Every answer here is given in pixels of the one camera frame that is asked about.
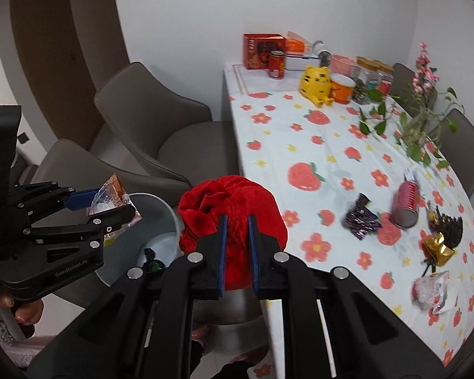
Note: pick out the white round trash bin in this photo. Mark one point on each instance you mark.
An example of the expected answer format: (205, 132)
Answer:
(158, 213)

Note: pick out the brown wooden door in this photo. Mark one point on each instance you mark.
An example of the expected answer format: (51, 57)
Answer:
(63, 27)

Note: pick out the pink plastic tub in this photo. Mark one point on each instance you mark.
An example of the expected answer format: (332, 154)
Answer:
(343, 63)

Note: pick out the white storage box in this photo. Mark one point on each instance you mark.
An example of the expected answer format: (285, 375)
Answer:
(300, 63)

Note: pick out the clear jar red label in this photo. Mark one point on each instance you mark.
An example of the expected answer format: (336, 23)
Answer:
(385, 83)

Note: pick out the pink artificial flowers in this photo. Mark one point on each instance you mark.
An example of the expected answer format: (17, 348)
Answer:
(422, 75)

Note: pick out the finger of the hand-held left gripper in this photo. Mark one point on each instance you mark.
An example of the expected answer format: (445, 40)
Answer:
(110, 217)
(81, 199)

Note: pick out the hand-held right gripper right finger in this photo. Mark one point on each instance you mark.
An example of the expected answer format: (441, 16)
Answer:
(253, 252)

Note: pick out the red printed cardboard box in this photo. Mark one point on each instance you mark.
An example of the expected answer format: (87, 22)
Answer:
(256, 51)

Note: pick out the red velvet cloth pouch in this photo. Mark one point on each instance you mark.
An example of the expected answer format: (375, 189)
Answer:
(229, 197)

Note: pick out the gold foil wrapper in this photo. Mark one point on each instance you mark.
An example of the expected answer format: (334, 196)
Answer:
(438, 248)

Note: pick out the red drink can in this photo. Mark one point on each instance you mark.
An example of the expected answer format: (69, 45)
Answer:
(406, 205)

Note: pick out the orange packet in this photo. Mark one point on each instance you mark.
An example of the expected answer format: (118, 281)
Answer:
(296, 45)

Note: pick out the red tin can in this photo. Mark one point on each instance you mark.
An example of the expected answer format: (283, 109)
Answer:
(276, 65)

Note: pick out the brown fluted paper cup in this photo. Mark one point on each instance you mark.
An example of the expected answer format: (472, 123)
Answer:
(450, 225)

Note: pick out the clear glass vase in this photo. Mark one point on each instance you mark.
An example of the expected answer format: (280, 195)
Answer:
(418, 126)

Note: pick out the dark crumpled wrapper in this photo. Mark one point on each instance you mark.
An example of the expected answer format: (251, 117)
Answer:
(152, 262)

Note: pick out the glass vase with vine plant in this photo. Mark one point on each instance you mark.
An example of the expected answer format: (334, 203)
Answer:
(415, 150)

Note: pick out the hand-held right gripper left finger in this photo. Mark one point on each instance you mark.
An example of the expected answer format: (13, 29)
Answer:
(222, 252)

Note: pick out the white floral strawberry tablecloth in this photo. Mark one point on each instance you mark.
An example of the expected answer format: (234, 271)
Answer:
(339, 146)

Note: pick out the orange paper tub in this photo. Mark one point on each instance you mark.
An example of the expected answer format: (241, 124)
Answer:
(343, 90)

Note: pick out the clear red-white plastic wrapper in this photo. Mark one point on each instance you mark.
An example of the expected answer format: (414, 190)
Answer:
(430, 290)

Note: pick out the grey-brown upholstered chair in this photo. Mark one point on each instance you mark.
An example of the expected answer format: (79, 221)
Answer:
(470, 146)
(75, 166)
(150, 110)
(405, 77)

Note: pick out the clear orange snack wrapper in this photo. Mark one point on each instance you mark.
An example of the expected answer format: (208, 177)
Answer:
(112, 193)

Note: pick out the yellow tiger toy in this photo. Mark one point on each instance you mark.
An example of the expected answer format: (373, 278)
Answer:
(316, 83)

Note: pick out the person's left hand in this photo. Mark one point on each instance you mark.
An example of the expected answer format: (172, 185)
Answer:
(23, 314)

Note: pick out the clear jar teal label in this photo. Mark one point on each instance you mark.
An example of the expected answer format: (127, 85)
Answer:
(373, 81)

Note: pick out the jar of dark beans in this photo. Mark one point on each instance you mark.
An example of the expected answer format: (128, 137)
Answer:
(360, 92)

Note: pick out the purple crumpled wrapper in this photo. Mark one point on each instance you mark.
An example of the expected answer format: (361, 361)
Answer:
(361, 219)

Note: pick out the person's left forearm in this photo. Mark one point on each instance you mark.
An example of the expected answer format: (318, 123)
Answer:
(12, 347)

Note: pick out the clear jar tan lid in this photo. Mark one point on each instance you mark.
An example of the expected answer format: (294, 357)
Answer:
(363, 65)

